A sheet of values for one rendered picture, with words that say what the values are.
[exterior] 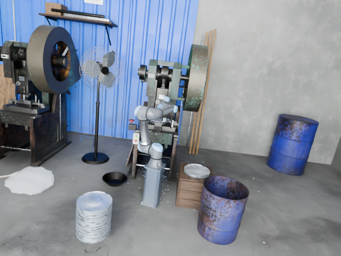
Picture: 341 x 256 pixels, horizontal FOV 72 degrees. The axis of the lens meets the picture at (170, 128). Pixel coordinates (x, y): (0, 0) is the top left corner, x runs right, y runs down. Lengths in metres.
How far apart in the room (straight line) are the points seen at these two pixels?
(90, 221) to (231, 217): 1.17
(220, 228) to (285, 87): 3.03
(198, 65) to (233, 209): 1.50
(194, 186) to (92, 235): 1.10
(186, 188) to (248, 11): 3.02
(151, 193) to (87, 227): 0.75
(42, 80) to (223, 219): 2.43
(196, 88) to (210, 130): 1.87
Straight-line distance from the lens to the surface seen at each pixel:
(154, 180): 2.49
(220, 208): 2.16
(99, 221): 2.13
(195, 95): 2.69
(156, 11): 4.23
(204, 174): 2.64
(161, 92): 2.98
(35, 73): 3.11
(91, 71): 3.17
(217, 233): 2.32
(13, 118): 3.56
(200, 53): 2.78
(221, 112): 4.36
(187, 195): 2.64
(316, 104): 4.94
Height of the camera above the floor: 1.53
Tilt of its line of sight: 16 degrees down
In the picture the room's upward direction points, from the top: 7 degrees clockwise
